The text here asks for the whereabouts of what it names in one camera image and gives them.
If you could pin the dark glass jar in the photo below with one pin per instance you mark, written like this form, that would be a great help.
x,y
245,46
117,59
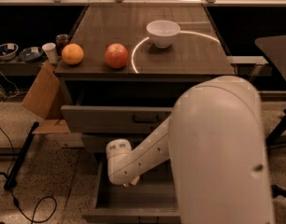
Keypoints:
x,y
61,41

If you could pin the white paper cup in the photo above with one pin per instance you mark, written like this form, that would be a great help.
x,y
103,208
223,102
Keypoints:
x,y
51,52

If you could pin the grey top drawer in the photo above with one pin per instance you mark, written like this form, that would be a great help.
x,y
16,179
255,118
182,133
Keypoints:
x,y
120,106

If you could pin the metal bowl on shelf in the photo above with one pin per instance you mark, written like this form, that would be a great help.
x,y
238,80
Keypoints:
x,y
8,51

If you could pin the grey drawer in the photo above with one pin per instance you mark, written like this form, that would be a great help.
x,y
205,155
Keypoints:
x,y
96,143
151,201
120,106

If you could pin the white ceramic bowl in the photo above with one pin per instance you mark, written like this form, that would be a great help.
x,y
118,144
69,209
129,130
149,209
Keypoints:
x,y
162,33

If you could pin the dark side table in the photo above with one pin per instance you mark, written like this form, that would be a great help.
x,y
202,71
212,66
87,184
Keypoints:
x,y
274,49

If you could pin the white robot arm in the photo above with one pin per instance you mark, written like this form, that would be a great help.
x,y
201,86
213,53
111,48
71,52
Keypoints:
x,y
214,140

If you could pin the black stand leg left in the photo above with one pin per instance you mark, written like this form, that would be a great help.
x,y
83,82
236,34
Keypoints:
x,y
11,178

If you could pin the grey bottom drawer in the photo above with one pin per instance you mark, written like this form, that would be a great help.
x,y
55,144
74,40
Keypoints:
x,y
151,201

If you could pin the blue bowl on shelf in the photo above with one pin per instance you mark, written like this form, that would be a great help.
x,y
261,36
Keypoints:
x,y
31,55

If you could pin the grey middle drawer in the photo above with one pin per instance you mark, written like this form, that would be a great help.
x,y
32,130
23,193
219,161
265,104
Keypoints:
x,y
96,143

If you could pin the brown cardboard box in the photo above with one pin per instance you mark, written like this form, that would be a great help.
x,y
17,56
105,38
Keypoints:
x,y
45,99

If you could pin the grey drawer cabinet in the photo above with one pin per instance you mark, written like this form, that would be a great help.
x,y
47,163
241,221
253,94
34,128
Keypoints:
x,y
196,55

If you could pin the orange fruit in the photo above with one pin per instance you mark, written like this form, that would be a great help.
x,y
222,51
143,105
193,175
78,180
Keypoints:
x,y
72,54

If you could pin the red apple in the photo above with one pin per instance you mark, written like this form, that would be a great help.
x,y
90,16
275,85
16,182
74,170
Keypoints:
x,y
116,56

